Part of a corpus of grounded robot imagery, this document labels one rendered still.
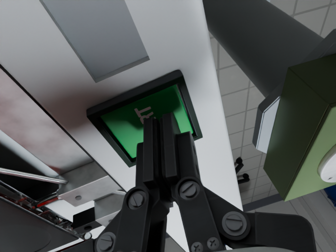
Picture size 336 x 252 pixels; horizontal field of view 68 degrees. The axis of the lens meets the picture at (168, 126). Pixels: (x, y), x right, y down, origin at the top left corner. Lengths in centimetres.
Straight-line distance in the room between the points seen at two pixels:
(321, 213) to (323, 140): 259
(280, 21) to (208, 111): 48
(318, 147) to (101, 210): 32
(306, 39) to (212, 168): 40
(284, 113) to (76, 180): 32
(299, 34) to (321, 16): 105
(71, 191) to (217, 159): 17
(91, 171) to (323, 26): 153
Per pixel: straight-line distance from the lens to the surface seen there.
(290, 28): 60
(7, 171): 29
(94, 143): 16
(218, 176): 24
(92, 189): 30
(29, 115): 26
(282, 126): 45
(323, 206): 302
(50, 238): 42
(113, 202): 36
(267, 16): 65
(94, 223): 38
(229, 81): 152
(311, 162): 44
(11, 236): 41
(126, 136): 16
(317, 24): 164
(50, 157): 30
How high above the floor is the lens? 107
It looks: 43 degrees down
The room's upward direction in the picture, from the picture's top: 160 degrees clockwise
